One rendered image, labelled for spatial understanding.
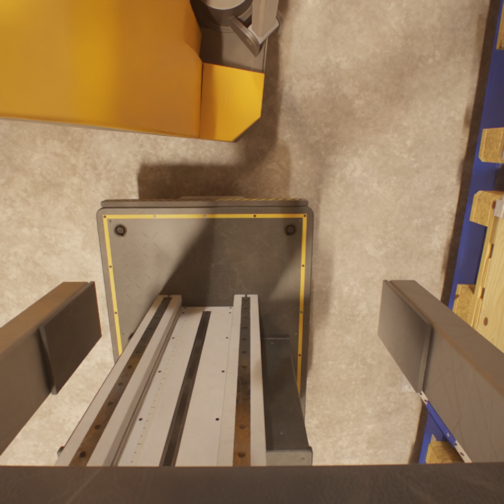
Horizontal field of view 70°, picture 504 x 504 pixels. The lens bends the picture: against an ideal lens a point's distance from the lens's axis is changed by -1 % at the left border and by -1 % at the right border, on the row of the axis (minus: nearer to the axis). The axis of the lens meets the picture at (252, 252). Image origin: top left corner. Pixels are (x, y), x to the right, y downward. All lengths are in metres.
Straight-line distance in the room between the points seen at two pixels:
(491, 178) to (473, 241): 0.23
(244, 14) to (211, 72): 0.18
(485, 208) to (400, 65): 0.62
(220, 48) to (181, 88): 0.34
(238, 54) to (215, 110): 0.19
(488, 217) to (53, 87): 1.19
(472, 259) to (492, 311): 0.26
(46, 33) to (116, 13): 0.12
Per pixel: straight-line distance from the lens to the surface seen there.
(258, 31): 1.06
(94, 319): 0.17
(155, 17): 0.83
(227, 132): 1.13
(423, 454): 2.02
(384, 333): 0.16
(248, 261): 1.22
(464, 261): 1.56
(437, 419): 1.84
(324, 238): 1.56
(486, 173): 1.49
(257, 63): 1.22
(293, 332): 1.33
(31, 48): 0.69
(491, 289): 1.32
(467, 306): 1.43
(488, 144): 1.37
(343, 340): 1.76
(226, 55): 1.22
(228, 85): 1.14
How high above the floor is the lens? 1.48
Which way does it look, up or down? 74 degrees down
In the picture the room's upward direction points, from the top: 179 degrees clockwise
